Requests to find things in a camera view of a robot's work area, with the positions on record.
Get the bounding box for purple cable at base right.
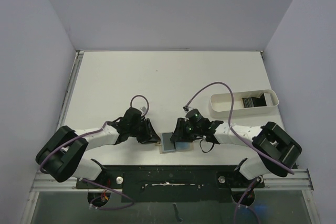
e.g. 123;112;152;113
233;176;262;224

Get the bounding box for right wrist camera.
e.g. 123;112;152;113
183;106;192;112

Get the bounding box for purple cable at base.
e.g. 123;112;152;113
78;178;136;211
233;176;262;224

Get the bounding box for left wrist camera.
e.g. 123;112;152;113
140;106;147;114

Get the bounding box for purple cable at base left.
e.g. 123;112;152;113
78;178;136;211

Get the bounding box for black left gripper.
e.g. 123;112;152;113
129;118;160;144

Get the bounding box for aluminium table frame rail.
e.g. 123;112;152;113
56;50;85;131

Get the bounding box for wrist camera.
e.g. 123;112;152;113
140;106;147;114
183;106;192;112

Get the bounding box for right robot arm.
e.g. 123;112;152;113
170;109;302;187

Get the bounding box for beige card holder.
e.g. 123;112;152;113
155;141;194;154

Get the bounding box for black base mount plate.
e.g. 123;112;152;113
76;165;251;203

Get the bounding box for white plastic tray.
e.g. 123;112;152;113
208;90;279;119

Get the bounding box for black cards in tray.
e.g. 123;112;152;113
242;95;266;108

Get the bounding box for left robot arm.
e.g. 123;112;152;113
35;107;160;188

